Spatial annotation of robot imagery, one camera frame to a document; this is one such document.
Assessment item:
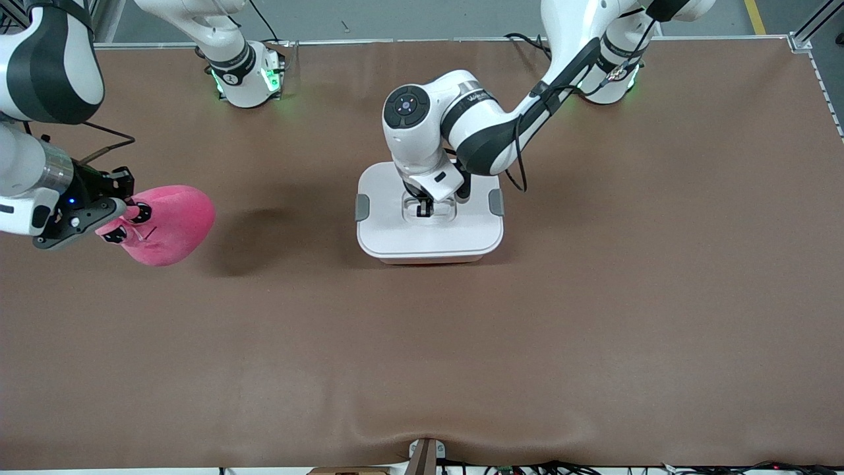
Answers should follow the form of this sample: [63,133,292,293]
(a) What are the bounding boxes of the grey lid handle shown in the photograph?
[404,193,456,213]

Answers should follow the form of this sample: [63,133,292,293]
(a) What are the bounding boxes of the pink plush toy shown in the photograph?
[96,185,217,267]

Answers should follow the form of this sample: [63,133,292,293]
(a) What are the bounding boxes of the white plastic box base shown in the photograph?
[376,253,492,266]

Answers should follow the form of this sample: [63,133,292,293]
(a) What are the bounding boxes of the brown table mat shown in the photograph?
[0,36,844,470]

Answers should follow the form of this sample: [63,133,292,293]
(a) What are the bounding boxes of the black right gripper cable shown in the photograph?
[79,122,136,166]

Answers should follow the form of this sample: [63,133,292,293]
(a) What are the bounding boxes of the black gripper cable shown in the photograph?
[504,0,667,193]
[79,122,136,166]

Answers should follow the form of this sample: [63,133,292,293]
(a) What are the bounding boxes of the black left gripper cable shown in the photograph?
[504,0,667,193]

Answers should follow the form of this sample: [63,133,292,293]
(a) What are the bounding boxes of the metal table edge rail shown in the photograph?
[92,36,808,52]

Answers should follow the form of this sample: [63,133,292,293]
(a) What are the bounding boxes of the black left arm base cable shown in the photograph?
[504,32,551,60]

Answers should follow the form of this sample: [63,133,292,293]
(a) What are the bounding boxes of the black arm base cable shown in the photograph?
[504,32,551,60]
[247,0,281,44]

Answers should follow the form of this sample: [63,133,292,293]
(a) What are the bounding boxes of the black right arm base cable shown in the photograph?
[247,0,281,44]

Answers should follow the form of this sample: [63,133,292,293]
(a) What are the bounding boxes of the aluminium frame profile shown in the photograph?
[788,0,844,52]

